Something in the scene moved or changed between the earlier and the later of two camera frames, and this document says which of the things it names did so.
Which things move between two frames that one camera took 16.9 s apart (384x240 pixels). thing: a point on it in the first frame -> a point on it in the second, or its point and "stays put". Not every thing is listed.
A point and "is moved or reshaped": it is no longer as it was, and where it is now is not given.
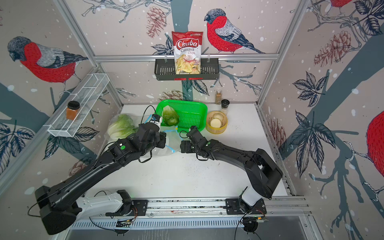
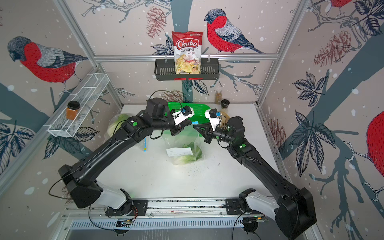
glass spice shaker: (218, 97) stays put
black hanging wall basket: (164, 70) stays put
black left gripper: (162, 136) -> (179, 127)
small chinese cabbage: (170, 117) is moved or reshaped
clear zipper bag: (173, 142) is moved or reshaped
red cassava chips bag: (187, 48) stays put
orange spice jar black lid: (72, 110) stays put
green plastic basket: (191, 113) stays put
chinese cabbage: (121, 127) stays put
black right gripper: (186, 144) -> (206, 128)
